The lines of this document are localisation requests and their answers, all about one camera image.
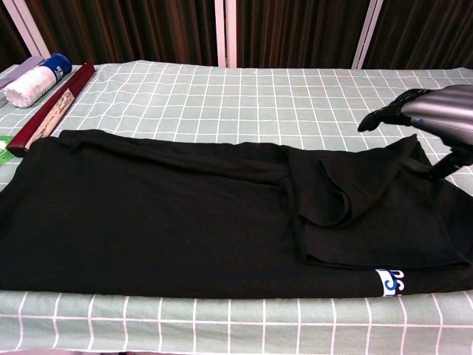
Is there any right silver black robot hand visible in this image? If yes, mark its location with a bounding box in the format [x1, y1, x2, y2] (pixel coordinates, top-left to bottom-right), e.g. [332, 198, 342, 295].
[357, 84, 473, 180]

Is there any black T-shirt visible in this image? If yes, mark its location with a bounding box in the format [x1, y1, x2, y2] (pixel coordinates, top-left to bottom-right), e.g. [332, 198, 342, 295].
[0, 129, 473, 300]

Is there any dark curtain partition panel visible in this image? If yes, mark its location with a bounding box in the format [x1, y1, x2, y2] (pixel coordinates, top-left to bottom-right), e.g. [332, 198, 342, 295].
[227, 0, 384, 70]
[21, 0, 226, 67]
[0, 0, 49, 71]
[361, 0, 473, 71]

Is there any green checked tablecloth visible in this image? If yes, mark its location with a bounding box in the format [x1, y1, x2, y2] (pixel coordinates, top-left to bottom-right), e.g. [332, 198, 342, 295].
[0, 61, 473, 355]

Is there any long dark red box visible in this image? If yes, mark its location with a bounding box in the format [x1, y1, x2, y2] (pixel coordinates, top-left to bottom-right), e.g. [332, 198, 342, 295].
[6, 60, 95, 158]

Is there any white bottle with blue cap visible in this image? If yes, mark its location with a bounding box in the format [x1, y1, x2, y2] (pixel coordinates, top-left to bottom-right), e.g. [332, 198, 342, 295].
[2, 53, 73, 109]

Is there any green plastic packet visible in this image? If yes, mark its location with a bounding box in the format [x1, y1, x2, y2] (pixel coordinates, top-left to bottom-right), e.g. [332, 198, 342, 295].
[0, 135, 14, 166]

